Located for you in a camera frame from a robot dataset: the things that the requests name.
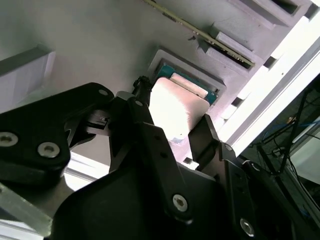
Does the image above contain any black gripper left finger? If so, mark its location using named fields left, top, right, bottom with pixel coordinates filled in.
left=0, top=76, right=195, bottom=225

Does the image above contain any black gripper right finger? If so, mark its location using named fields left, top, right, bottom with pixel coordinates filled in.
left=188, top=113, right=301, bottom=240

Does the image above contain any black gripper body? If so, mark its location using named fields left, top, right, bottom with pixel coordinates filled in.
left=51, top=162, right=235, bottom=240

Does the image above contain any silver CPU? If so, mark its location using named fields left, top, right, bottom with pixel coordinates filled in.
left=149, top=63, right=219, bottom=142

